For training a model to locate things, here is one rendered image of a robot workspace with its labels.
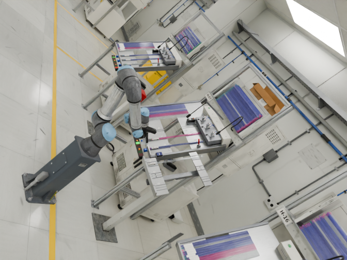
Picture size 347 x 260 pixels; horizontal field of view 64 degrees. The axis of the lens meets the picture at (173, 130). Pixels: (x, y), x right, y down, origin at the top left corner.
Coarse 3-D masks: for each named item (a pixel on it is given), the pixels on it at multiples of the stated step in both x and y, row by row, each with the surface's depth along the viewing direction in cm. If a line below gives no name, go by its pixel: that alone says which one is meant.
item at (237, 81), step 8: (256, 72) 280; (240, 80) 286; (264, 80) 269; (224, 88) 285; (272, 88) 261; (208, 96) 299; (216, 96) 290; (280, 96) 251; (288, 104) 242; (264, 120) 244; (248, 128) 246; (256, 128) 248; (120, 136) 310; (240, 136) 249; (168, 168) 278; (176, 168) 283; (128, 192) 254; (136, 192) 263; (96, 208) 253
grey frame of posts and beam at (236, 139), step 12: (240, 72) 293; (204, 96) 306; (216, 108) 284; (288, 108) 240; (120, 120) 291; (276, 120) 245; (228, 132) 262; (252, 132) 250; (216, 156) 260; (204, 168) 263; (132, 180) 243; (108, 192) 250; (96, 204) 252; (132, 216) 286
